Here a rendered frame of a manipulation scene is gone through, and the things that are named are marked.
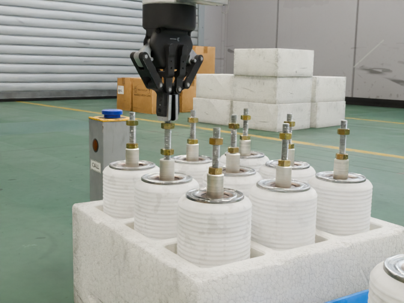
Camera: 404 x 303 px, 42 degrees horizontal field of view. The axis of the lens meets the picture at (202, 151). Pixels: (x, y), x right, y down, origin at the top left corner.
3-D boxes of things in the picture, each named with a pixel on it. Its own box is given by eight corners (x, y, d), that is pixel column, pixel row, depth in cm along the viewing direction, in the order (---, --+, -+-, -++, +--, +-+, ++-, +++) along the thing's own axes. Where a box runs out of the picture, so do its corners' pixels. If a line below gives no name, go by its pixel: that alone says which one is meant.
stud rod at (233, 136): (232, 163, 84) (233, 115, 83) (228, 162, 85) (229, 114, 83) (237, 162, 84) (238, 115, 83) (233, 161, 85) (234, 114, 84)
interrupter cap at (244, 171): (206, 169, 88) (207, 165, 88) (251, 169, 89) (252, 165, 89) (211, 178, 81) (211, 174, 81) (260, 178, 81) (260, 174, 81)
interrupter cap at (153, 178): (159, 174, 83) (159, 169, 83) (201, 180, 80) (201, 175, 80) (130, 183, 77) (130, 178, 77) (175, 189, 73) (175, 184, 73)
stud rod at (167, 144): (170, 164, 78) (171, 113, 77) (170, 166, 77) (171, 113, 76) (163, 164, 78) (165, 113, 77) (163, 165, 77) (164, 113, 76)
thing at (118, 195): (94, 266, 92) (93, 163, 89) (144, 257, 97) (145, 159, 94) (118, 286, 84) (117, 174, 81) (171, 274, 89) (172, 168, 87)
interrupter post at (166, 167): (164, 178, 80) (164, 157, 79) (178, 180, 79) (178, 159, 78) (155, 181, 78) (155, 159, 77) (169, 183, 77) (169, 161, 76)
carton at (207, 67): (214, 79, 504) (215, 46, 499) (195, 79, 489) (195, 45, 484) (194, 77, 526) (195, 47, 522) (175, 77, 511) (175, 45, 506)
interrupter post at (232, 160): (223, 172, 86) (224, 152, 85) (238, 172, 86) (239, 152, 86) (225, 175, 84) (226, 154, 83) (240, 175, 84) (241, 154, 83)
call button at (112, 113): (106, 121, 101) (106, 110, 100) (98, 119, 104) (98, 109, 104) (125, 120, 103) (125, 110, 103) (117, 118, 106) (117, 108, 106)
